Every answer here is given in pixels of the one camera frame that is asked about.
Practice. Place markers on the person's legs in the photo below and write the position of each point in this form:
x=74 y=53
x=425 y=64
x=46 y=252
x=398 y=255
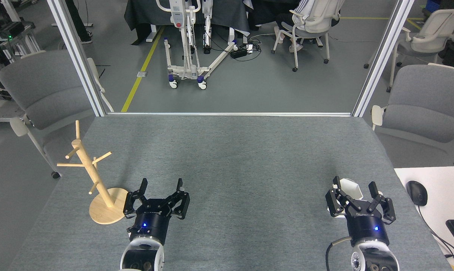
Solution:
x=78 y=20

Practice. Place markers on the person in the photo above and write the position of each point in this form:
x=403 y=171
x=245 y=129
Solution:
x=306 y=9

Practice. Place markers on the black power strip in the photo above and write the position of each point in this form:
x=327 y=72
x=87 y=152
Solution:
x=239 y=52

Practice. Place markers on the white desk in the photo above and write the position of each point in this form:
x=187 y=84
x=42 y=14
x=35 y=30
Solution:
x=441 y=188

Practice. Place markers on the silver frame rail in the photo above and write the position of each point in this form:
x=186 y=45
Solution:
x=230 y=114

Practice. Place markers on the grey fabric chair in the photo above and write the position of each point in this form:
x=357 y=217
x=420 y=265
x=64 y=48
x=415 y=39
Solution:
x=46 y=90
x=426 y=101

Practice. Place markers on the white office chair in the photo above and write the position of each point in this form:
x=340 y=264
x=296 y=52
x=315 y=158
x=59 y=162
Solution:
x=426 y=34

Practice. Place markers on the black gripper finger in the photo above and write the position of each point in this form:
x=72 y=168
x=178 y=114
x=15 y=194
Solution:
x=179 y=203
x=338 y=201
x=130 y=201
x=383 y=207

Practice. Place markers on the black computer mouse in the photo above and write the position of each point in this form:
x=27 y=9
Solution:
x=417 y=192

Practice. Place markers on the white hexagonal cup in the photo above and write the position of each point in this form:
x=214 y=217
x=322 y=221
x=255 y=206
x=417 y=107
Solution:
x=352 y=188

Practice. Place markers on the white-framed grey-seat office chair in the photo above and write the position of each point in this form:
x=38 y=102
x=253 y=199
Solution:
x=309 y=32

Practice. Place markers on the wooden cup rack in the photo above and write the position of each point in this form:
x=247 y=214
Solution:
x=98 y=177

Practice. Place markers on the white stand on wheels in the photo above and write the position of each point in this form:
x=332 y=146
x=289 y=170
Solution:
x=184 y=71

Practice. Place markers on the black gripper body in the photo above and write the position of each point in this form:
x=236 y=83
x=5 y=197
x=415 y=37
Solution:
x=149 y=222
x=366 y=226

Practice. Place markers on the black box with green light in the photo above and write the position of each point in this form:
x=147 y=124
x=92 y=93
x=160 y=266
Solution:
x=10 y=29

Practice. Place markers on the dark cloth-covered table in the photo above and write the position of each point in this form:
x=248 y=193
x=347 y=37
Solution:
x=147 y=13

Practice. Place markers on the silver frame post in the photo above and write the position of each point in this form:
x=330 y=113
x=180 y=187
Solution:
x=381 y=60
x=76 y=56

